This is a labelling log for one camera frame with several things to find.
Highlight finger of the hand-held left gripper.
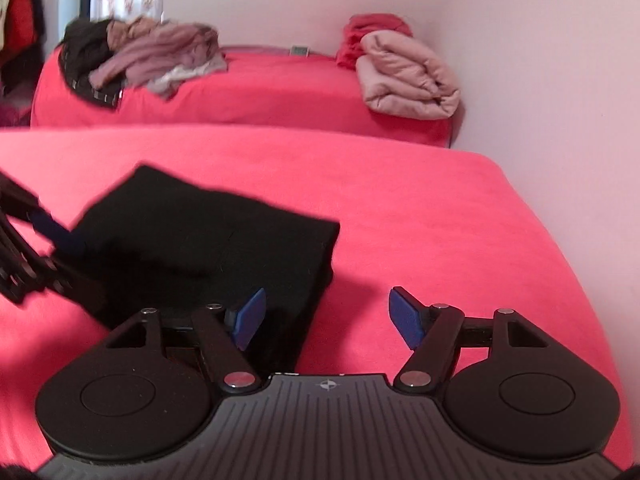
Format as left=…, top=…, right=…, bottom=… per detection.
left=0, top=212, right=107, bottom=307
left=0, top=171, right=87, bottom=257

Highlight red hanging garment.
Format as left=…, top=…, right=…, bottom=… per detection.
left=0, top=0, right=46, bottom=61

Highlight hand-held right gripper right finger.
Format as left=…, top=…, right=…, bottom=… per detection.
left=388, top=286, right=551, bottom=395

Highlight black garment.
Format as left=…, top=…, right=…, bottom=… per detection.
left=58, top=17, right=125, bottom=111

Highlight mauve clothes pile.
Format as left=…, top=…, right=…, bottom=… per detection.
left=89, top=16, right=229, bottom=102

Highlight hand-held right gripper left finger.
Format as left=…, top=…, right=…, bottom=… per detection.
left=105, top=287, right=267, bottom=392

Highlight black pants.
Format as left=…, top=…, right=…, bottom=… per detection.
left=70, top=163, right=342, bottom=374

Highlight red folded blanket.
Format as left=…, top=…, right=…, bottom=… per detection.
left=335, top=13, right=415, bottom=70

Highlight pink folded comforter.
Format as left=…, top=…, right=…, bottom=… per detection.
left=355, top=30, right=462, bottom=122

